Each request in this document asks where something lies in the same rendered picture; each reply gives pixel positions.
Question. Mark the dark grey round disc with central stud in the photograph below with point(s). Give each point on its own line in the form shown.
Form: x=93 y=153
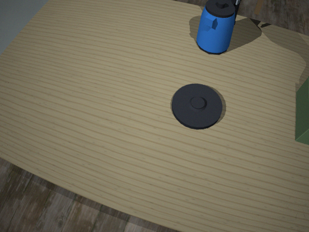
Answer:
x=197 y=106

